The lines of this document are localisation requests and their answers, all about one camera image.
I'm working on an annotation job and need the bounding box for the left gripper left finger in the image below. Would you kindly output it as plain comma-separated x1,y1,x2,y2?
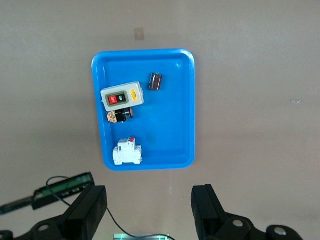
27,185,109,240

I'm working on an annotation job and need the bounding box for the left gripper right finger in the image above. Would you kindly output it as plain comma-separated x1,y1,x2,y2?
191,184,267,240

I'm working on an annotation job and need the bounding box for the brown tape patch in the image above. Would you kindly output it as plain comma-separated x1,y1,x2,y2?
133,27,145,41

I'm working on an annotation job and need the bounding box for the green circuit board module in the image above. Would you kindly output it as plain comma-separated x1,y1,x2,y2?
32,171,95,210

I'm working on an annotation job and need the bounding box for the white circuit breaker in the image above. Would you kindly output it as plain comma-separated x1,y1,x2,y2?
112,136,143,166

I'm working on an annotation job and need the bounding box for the blue plastic tray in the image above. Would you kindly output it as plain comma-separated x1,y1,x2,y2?
91,48,196,172

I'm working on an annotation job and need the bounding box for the dark brown capacitor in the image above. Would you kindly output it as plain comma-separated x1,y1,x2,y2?
148,72,163,91

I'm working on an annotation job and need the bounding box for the thin black left gripper wire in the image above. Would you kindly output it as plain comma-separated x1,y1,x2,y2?
46,176,173,240

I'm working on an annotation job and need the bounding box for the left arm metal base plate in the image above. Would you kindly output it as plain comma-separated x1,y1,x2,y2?
113,233,171,240

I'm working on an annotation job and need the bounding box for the grey on-off switch box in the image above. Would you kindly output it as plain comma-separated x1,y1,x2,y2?
100,81,145,112

